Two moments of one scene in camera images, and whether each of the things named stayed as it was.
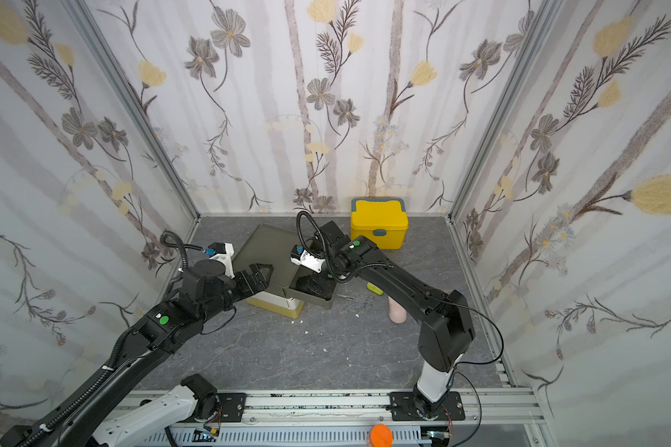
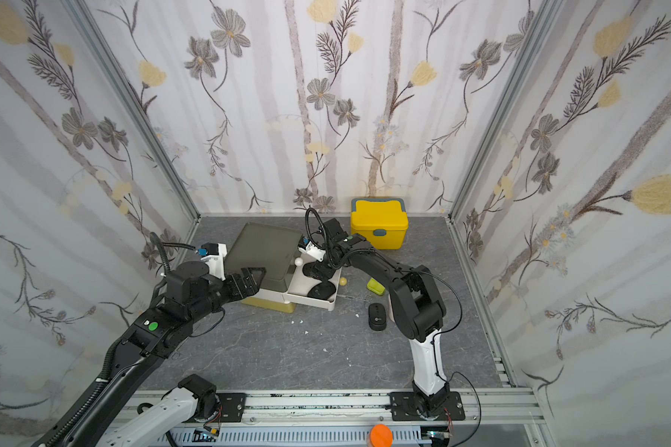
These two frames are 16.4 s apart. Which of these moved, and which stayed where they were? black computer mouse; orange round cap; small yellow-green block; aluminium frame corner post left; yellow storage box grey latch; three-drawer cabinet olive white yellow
Moved: black computer mouse; three-drawer cabinet olive white yellow
Stayed: orange round cap; small yellow-green block; aluminium frame corner post left; yellow storage box grey latch
